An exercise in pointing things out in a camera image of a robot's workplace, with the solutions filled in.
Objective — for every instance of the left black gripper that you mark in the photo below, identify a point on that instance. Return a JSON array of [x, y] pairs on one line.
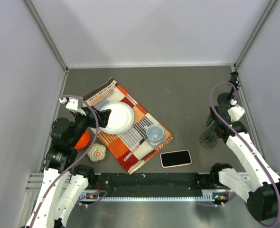
[[92, 120]]

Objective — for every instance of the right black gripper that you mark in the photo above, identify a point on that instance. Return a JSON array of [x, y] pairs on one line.
[[208, 121]]

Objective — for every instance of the grey phone stand wooden base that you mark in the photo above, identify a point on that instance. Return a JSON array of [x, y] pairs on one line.
[[208, 138]]

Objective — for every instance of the pink case smartphone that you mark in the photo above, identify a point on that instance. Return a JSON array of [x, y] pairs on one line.
[[175, 159]]

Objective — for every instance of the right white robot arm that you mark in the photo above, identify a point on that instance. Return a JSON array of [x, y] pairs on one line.
[[260, 191]]

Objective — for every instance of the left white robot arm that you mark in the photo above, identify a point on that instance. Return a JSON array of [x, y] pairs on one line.
[[61, 188]]

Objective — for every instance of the black round base clamp stand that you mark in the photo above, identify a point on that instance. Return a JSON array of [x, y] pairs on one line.
[[225, 98]]

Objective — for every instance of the orange bowl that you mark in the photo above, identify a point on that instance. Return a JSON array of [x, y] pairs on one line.
[[83, 141]]

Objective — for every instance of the crocheted pastel coaster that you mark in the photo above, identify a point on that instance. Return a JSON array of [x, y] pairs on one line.
[[97, 152]]

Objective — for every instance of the orange patterned cloth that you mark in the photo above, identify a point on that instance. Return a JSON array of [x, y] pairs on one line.
[[120, 145]]

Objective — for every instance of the light blue mug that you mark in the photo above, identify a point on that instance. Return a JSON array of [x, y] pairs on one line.
[[154, 134]]

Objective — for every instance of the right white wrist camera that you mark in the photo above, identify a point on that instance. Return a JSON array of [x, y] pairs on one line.
[[235, 111]]

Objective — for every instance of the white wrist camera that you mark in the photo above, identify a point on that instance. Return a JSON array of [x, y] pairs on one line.
[[72, 104], [235, 111]]

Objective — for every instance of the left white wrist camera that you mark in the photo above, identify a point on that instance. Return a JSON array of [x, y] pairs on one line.
[[72, 104]]

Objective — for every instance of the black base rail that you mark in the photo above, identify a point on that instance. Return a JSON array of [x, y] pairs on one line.
[[153, 184]]

